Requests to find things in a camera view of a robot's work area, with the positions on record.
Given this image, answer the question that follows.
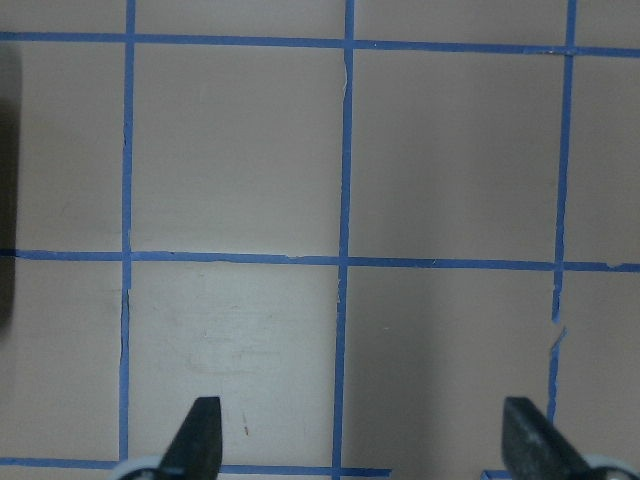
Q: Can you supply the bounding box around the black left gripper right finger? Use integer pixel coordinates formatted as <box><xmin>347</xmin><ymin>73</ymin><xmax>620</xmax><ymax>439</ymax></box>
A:
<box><xmin>501</xmin><ymin>397</ymin><xmax>591</xmax><ymax>480</ymax></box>

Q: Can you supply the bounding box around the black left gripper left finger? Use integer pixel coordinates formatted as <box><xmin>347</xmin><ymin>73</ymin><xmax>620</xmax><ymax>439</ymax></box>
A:
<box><xmin>158</xmin><ymin>397</ymin><xmax>222</xmax><ymax>480</ymax></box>

